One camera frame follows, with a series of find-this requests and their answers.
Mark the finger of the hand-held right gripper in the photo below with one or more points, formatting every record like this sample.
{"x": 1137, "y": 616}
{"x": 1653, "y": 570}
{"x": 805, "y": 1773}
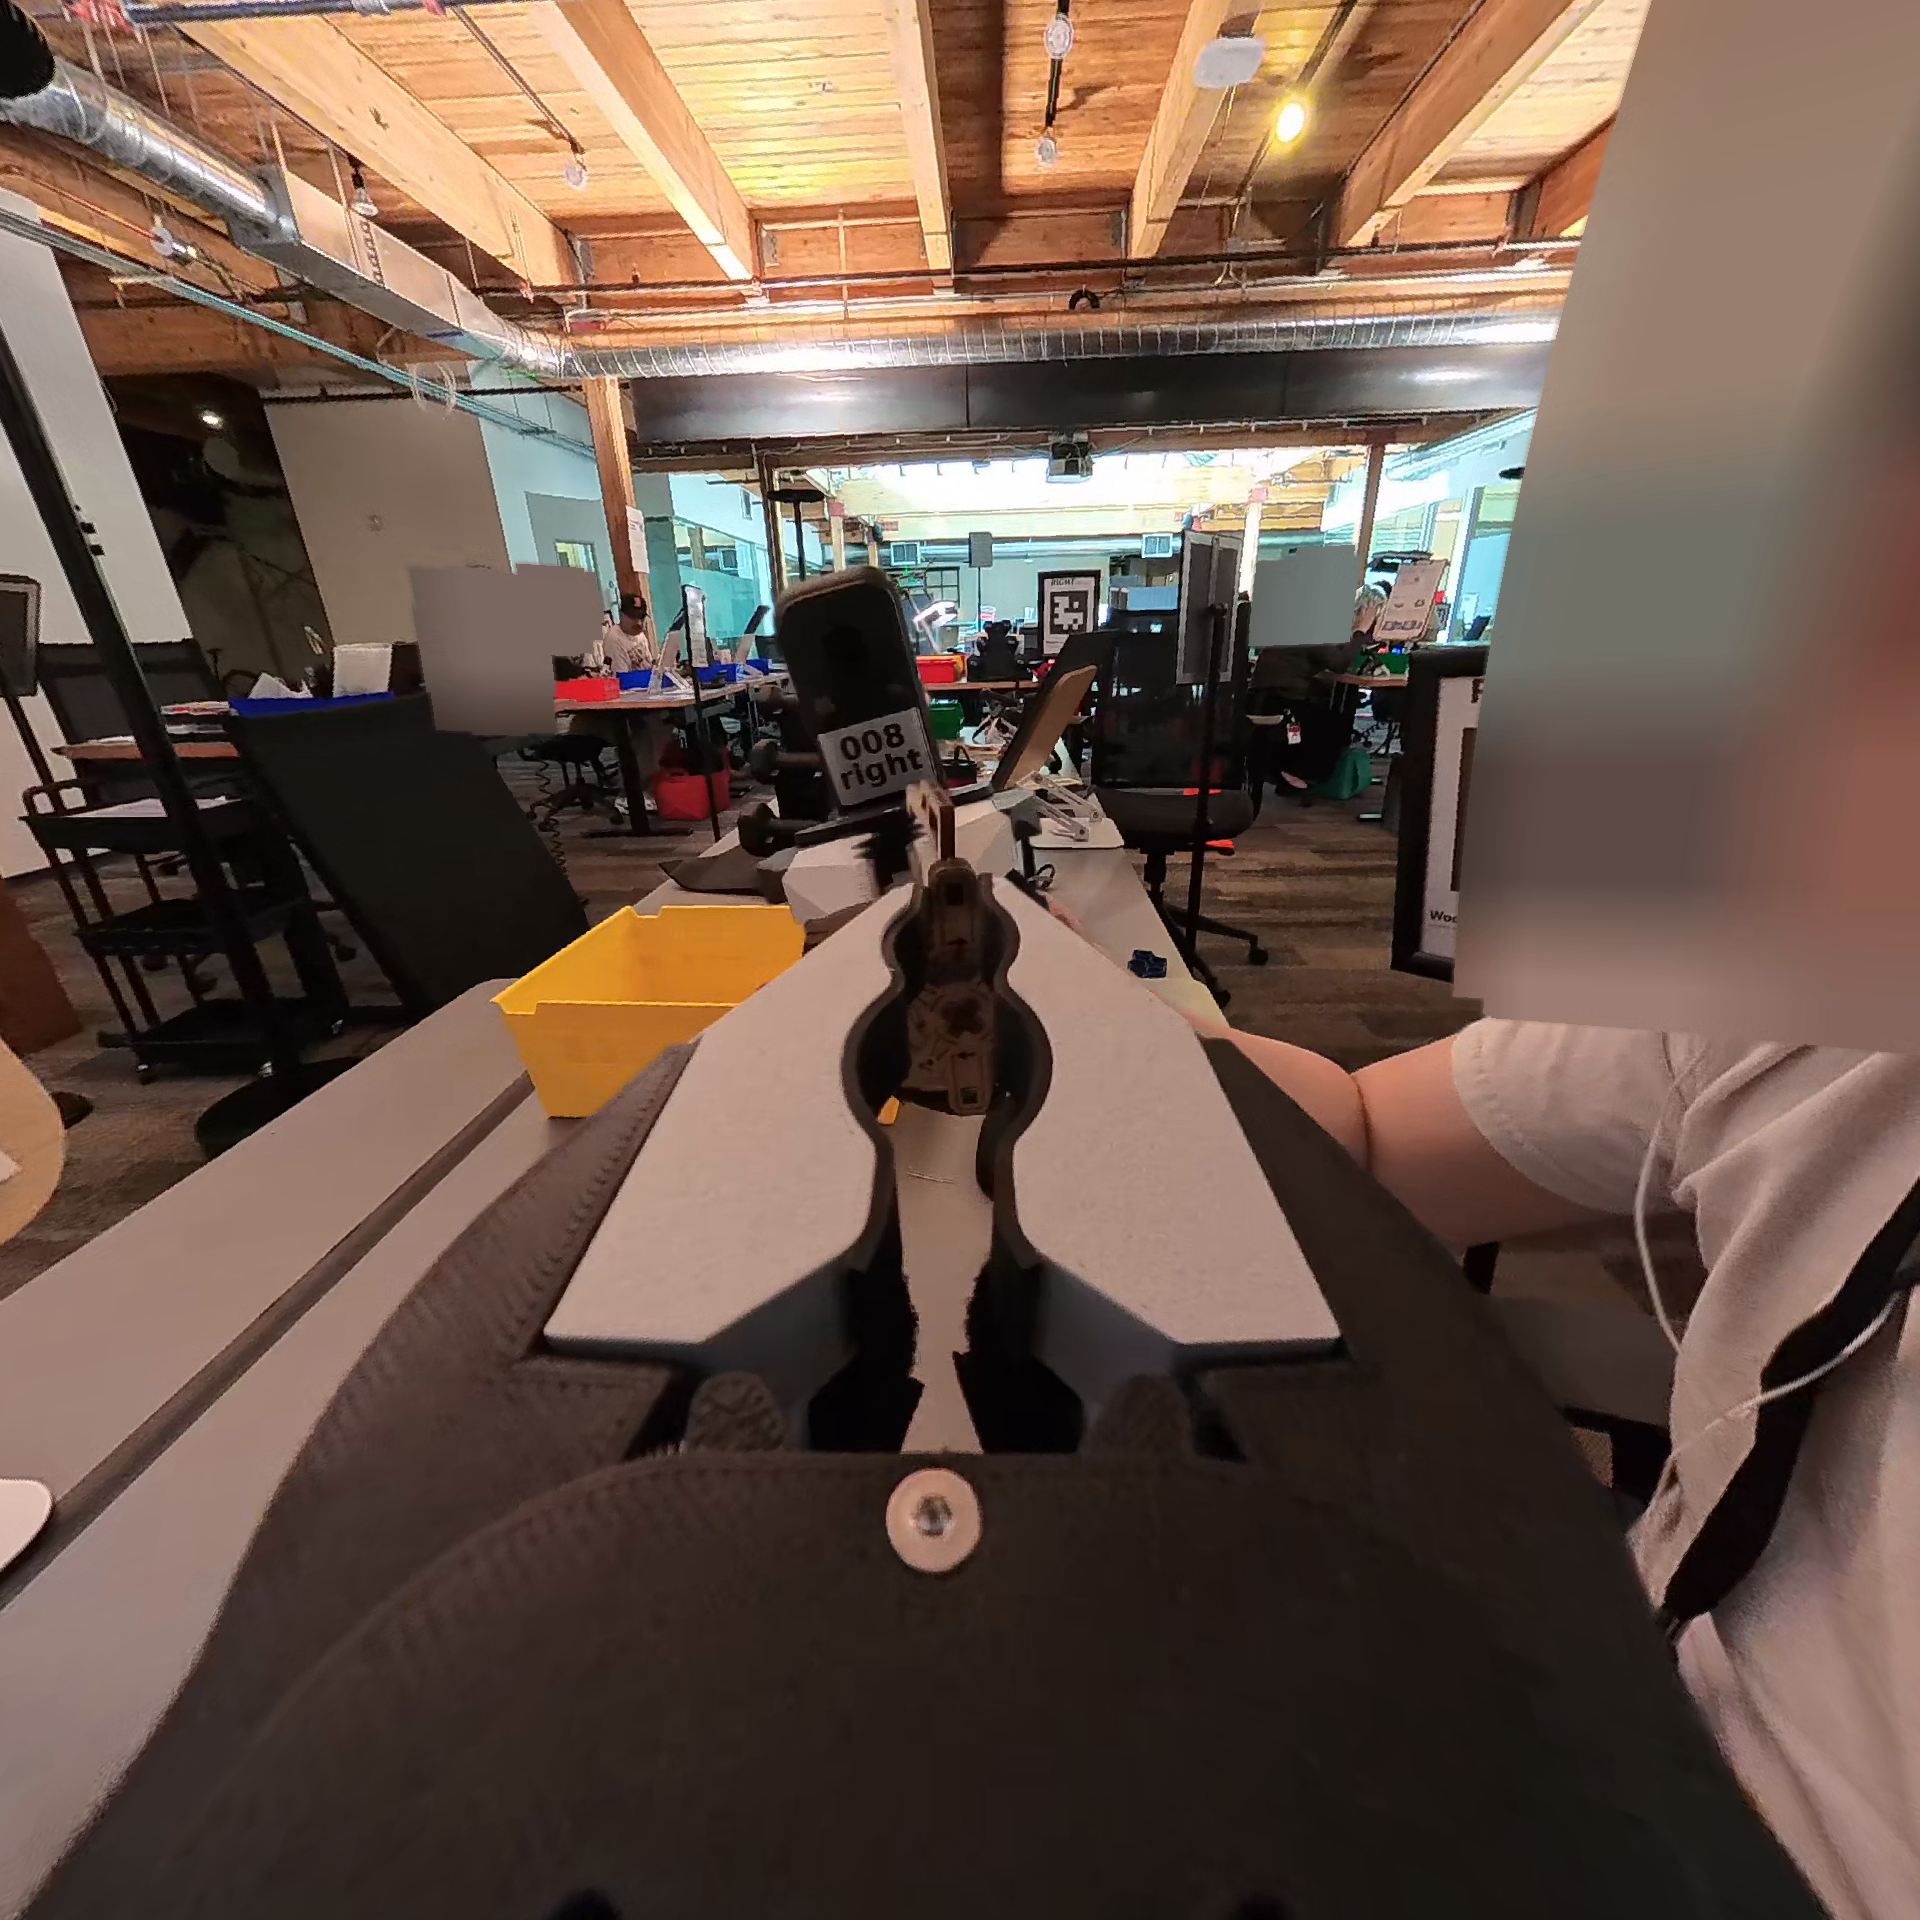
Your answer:
{"x": 993, "y": 818}
{"x": 832, "y": 885}

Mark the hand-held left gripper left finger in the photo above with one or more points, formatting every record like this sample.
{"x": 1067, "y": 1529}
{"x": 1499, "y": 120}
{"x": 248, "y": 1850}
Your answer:
{"x": 720, "y": 1185}

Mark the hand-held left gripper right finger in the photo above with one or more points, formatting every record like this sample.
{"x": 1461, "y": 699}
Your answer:
{"x": 1156, "y": 1185}

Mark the laser-cut wooden model part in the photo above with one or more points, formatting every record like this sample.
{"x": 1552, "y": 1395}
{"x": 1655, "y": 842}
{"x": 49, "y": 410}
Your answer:
{"x": 930, "y": 824}
{"x": 953, "y": 1006}

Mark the person's right forearm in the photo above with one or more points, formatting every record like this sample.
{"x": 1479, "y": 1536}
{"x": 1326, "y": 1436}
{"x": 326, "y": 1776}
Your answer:
{"x": 1351, "y": 1125}

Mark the tablet on stand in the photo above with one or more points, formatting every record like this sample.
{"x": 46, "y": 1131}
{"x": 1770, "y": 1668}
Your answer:
{"x": 1051, "y": 728}

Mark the red bag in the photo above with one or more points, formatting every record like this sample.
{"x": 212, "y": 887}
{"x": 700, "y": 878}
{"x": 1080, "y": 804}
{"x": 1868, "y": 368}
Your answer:
{"x": 691, "y": 793}

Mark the black office chair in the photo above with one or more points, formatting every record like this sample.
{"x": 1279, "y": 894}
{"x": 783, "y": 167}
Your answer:
{"x": 1185, "y": 811}

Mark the yellow plastic bin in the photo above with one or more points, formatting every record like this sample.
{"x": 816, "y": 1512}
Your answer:
{"x": 646, "y": 990}

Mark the black and white tag sign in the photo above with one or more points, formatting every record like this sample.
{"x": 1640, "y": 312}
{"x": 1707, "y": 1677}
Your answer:
{"x": 1069, "y": 612}

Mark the ceiling projector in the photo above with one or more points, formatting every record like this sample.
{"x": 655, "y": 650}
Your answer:
{"x": 1069, "y": 458}

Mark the computer monitor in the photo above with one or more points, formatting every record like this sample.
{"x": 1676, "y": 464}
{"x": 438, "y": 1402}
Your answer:
{"x": 1210, "y": 608}

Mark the black leaning panel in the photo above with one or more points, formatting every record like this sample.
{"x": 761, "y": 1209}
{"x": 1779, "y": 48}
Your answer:
{"x": 420, "y": 856}

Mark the framed tag poster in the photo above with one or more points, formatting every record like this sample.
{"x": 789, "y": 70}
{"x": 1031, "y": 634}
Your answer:
{"x": 1425, "y": 811}

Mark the black rolling cart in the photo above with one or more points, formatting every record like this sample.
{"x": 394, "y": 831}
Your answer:
{"x": 165, "y": 930}

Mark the person in white shirt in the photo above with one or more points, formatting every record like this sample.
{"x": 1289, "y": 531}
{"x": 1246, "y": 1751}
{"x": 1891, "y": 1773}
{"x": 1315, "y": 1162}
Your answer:
{"x": 1770, "y": 1140}

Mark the glowing ceiling bulb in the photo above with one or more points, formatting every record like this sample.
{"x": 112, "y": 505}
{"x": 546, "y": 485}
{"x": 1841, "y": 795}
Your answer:
{"x": 1289, "y": 120}

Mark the round wooden table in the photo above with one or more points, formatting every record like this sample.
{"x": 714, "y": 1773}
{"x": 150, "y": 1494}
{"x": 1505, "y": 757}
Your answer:
{"x": 22, "y": 1140}

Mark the white ceiling device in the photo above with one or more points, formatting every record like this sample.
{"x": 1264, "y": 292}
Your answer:
{"x": 1228, "y": 61}

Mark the white rounded base plate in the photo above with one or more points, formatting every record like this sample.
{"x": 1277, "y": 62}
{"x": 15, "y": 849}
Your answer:
{"x": 18, "y": 1520}

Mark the silver ventilation duct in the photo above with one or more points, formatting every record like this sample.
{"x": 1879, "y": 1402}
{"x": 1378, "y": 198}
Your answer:
{"x": 165, "y": 144}

